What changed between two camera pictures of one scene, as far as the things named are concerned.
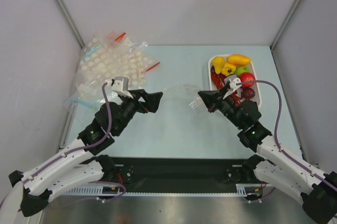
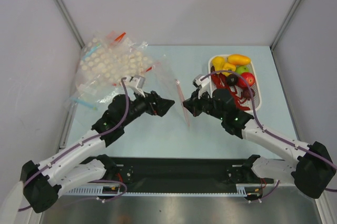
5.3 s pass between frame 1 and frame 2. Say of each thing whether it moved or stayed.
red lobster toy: stayed
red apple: stayed
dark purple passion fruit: stayed
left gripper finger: moved
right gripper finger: moved
